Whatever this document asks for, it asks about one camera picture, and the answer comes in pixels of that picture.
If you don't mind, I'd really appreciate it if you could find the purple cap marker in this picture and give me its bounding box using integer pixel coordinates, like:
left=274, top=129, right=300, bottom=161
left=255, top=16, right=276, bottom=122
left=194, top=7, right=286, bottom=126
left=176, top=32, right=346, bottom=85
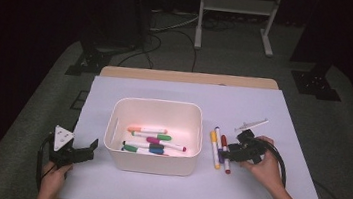
left=211, top=126, right=230, bottom=164

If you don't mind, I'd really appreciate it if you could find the white floor cable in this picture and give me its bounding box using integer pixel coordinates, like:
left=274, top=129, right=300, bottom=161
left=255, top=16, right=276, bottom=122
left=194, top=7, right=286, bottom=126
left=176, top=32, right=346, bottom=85
left=149, top=7, right=199, bottom=37

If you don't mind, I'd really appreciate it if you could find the black cap marker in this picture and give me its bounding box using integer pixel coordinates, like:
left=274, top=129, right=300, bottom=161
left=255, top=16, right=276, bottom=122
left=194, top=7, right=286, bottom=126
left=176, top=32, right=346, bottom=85
left=121, top=139, right=165, bottom=151

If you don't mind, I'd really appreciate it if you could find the black stand base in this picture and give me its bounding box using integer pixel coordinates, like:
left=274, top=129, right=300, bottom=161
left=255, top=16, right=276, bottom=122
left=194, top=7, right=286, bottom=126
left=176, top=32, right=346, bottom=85
left=65, top=38, right=115, bottom=81
left=288, top=60, right=346, bottom=103

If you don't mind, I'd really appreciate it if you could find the dark blue cap marker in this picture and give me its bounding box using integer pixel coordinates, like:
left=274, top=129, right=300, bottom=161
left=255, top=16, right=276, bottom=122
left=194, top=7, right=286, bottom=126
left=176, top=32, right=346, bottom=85
left=144, top=146, right=167, bottom=157

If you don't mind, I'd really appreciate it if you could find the yellow cap marker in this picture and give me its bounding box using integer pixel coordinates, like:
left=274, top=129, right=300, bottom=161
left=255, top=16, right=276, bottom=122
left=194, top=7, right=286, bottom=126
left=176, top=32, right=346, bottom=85
left=206, top=130, right=225, bottom=171

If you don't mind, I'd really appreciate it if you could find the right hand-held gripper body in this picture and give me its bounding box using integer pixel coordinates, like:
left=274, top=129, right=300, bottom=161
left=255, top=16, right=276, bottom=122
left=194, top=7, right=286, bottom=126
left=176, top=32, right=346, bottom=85
left=231, top=114, right=270, bottom=166

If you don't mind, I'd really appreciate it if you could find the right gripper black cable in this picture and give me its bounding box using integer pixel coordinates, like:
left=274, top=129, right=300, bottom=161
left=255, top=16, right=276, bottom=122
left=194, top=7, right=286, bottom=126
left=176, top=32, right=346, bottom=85
left=243, top=136, right=293, bottom=199

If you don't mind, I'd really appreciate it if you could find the magenta cap marker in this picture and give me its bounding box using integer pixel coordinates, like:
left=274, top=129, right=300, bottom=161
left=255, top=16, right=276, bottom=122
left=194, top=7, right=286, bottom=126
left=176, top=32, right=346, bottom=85
left=144, top=136, right=189, bottom=153

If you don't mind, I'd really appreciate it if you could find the person's right hand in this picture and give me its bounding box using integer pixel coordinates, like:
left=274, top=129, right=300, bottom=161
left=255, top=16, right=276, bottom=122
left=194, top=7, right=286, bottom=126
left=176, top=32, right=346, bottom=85
left=238, top=133, right=290, bottom=193

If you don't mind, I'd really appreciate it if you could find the white plastic bin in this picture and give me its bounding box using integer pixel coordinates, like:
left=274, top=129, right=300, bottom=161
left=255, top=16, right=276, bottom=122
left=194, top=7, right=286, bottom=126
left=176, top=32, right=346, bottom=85
left=99, top=93, right=207, bottom=180

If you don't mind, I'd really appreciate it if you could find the red cap marker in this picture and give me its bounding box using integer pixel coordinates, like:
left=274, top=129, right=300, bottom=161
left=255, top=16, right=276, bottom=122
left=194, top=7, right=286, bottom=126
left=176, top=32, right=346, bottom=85
left=216, top=134, right=236, bottom=175

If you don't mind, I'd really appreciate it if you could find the pale lavender table mat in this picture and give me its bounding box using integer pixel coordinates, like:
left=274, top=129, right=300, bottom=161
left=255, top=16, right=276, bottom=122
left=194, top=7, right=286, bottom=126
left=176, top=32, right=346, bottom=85
left=59, top=66, right=340, bottom=199

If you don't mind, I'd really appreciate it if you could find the green cap marker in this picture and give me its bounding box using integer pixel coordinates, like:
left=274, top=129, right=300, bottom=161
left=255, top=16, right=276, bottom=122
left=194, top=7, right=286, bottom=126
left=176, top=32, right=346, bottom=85
left=121, top=144, right=152, bottom=156
left=130, top=130, right=173, bottom=142

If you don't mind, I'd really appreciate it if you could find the peach cap marker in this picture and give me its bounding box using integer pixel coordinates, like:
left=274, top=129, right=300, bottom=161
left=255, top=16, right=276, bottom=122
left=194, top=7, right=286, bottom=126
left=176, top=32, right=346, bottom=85
left=126, top=124, right=169, bottom=138

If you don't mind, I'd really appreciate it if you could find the white metal stand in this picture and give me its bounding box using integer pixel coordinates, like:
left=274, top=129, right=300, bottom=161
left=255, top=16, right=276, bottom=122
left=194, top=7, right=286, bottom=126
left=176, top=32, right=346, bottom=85
left=192, top=0, right=284, bottom=60

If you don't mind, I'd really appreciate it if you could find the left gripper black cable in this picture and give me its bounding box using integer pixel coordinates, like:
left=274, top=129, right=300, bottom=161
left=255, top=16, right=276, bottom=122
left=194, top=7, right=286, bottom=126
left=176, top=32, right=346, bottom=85
left=33, top=132, right=55, bottom=194

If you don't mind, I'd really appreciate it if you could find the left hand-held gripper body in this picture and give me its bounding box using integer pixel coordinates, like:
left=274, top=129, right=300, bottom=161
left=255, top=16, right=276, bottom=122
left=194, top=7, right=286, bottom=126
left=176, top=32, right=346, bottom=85
left=43, top=124, right=80, bottom=170

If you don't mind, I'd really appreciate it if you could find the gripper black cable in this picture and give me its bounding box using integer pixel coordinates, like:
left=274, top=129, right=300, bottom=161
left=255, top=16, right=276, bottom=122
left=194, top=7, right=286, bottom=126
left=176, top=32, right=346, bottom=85
left=243, top=136, right=293, bottom=199
left=33, top=132, right=55, bottom=194

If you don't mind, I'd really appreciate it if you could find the person's left hand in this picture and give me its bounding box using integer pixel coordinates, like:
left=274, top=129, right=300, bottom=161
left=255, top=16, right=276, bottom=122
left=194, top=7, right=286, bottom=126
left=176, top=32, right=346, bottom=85
left=37, top=160, right=75, bottom=199

